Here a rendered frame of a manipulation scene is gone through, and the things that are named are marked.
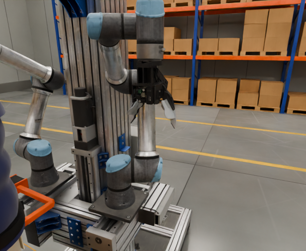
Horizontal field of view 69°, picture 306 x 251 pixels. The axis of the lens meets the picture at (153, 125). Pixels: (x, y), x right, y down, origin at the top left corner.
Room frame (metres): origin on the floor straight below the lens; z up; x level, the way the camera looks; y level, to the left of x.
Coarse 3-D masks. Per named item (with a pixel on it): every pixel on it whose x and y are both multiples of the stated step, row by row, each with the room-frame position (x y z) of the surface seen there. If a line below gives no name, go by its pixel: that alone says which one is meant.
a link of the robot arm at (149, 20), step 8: (144, 0) 0.63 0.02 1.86; (152, 0) 0.62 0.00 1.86; (160, 0) 0.64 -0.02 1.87; (136, 8) 0.65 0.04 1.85; (144, 8) 0.62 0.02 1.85; (152, 8) 0.62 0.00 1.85; (160, 8) 0.63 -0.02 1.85; (136, 16) 0.65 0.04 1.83; (144, 16) 0.62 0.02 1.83; (152, 16) 0.62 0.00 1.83; (160, 16) 0.63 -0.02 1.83; (136, 24) 0.65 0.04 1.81; (144, 24) 0.62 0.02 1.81; (152, 24) 0.62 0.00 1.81; (160, 24) 0.63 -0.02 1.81; (144, 32) 0.62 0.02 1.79; (152, 32) 0.62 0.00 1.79; (160, 32) 0.63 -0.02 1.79; (144, 40) 0.62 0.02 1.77; (152, 40) 0.62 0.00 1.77; (160, 40) 0.63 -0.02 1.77
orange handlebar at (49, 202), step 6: (18, 186) 0.83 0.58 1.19; (24, 192) 0.80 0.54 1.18; (30, 192) 0.79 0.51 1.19; (36, 192) 0.79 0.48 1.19; (36, 198) 0.77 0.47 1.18; (42, 198) 0.75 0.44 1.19; (48, 198) 0.75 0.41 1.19; (48, 204) 0.72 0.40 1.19; (36, 210) 0.68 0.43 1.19; (42, 210) 0.69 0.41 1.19; (30, 216) 0.65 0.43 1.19; (36, 216) 0.66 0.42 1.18; (30, 222) 0.64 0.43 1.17
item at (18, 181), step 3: (15, 174) 0.91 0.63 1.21; (12, 177) 0.88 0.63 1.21; (15, 177) 0.88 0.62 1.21; (18, 177) 0.88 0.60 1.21; (21, 177) 0.88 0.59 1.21; (12, 180) 0.86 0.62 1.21; (15, 180) 0.86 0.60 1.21; (18, 180) 0.86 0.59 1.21; (21, 180) 0.86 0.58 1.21; (24, 180) 0.86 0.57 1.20; (15, 183) 0.83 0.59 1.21; (18, 183) 0.84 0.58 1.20; (21, 183) 0.85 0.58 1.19; (24, 183) 0.86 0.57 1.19; (27, 183) 0.87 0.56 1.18; (15, 186) 0.83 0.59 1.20; (24, 186) 0.86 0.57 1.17; (27, 186) 0.87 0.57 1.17; (18, 192) 0.83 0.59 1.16
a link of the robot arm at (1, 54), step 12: (0, 48) 1.03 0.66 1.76; (0, 60) 1.03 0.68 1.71; (12, 60) 1.06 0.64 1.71; (24, 60) 1.10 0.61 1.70; (24, 72) 1.12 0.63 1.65; (36, 72) 1.14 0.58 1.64; (48, 72) 1.19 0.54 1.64; (60, 72) 1.28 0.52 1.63; (48, 84) 1.21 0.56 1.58; (60, 84) 1.26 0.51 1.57
